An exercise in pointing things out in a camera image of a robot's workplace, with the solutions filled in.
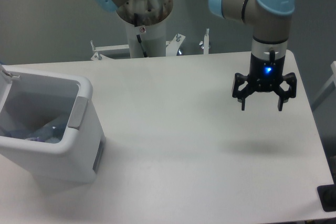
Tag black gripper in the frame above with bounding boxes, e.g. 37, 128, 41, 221
232, 54, 297, 111

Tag crushed clear plastic bottle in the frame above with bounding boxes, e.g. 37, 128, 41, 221
1, 114, 69, 144

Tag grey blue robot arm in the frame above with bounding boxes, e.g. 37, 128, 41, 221
95, 0, 297, 110

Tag white trash can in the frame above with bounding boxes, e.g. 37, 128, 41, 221
1, 66, 105, 183

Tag white frame at right edge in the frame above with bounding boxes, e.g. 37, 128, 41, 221
311, 61, 335, 111

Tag white pedestal base frame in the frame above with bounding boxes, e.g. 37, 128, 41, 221
90, 28, 213, 61

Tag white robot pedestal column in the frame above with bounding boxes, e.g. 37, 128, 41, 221
117, 0, 173, 44

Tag black pedestal cable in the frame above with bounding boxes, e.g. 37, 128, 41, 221
133, 12, 149, 58

